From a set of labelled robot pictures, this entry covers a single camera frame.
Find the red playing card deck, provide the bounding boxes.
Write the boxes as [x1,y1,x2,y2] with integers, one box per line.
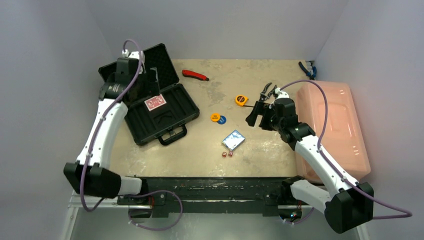
[144,94,167,112]

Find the blue playing card deck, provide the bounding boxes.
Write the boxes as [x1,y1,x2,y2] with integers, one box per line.
[222,130,246,152]

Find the blue small blind button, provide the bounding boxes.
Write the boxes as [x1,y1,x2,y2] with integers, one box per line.
[217,115,227,125]

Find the orange big blind button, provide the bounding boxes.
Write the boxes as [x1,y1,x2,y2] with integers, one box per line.
[210,113,221,122]

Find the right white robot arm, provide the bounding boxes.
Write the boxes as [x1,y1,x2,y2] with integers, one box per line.
[245,98,374,234]

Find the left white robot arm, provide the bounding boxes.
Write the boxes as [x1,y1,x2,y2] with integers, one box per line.
[63,50,149,205]

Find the black poker set case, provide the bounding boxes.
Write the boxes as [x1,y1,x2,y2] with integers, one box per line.
[97,43,201,147]

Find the yellow tape measure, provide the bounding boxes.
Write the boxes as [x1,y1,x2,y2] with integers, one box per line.
[234,94,256,108]

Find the red utility knife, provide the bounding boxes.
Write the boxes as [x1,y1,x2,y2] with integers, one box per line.
[181,69,210,81]

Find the pink translucent plastic bin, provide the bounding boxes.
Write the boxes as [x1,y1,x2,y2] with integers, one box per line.
[295,81,371,181]

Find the black handled pliers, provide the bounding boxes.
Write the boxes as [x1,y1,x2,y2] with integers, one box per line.
[259,82,277,102]

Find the blue handled pliers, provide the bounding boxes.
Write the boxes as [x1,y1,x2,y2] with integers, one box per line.
[298,61,317,81]

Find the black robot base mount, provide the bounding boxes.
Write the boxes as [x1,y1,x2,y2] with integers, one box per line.
[117,177,308,219]

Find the aluminium rail frame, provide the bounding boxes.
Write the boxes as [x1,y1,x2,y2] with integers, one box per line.
[59,190,153,240]

